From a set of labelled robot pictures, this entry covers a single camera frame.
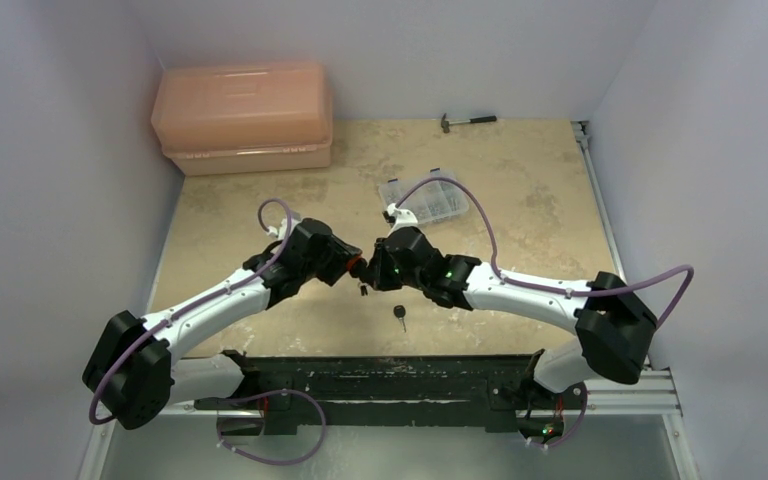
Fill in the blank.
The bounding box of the clear plastic screw organizer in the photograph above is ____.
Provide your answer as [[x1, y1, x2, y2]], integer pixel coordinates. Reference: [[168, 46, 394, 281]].
[[377, 167, 470, 225]]

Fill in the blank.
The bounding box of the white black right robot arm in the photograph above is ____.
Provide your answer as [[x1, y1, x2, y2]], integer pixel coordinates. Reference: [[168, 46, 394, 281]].
[[355, 227, 657, 407]]

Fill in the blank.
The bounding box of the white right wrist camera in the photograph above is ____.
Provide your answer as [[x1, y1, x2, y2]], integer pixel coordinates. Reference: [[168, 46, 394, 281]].
[[382, 203, 419, 234]]

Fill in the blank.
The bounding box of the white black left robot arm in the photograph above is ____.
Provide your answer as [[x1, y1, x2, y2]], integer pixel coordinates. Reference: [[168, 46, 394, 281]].
[[82, 218, 367, 430]]

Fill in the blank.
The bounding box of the small hammer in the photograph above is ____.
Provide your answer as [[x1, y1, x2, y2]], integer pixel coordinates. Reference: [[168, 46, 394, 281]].
[[440, 113, 498, 134]]

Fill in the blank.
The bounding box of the aluminium frame rail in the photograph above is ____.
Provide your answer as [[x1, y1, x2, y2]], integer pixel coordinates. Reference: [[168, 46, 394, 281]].
[[571, 121, 681, 415]]

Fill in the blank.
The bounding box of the single black key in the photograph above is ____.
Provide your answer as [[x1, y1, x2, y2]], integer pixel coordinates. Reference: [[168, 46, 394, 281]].
[[393, 305, 407, 333]]

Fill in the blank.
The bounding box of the pink plastic toolbox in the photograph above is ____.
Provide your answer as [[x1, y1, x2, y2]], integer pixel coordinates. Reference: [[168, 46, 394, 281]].
[[151, 61, 334, 176]]

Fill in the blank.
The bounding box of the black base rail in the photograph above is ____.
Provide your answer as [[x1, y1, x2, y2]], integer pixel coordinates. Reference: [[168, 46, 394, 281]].
[[185, 349, 591, 439]]

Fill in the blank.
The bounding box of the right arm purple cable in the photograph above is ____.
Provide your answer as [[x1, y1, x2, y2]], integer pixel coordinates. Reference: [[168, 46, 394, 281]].
[[393, 176, 695, 329]]

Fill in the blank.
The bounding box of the orange and black padlock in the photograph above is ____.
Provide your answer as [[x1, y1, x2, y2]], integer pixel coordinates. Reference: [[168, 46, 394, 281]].
[[347, 256, 369, 282]]

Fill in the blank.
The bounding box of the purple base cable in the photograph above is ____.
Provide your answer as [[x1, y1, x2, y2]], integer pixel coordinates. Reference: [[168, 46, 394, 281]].
[[215, 388, 328, 467]]

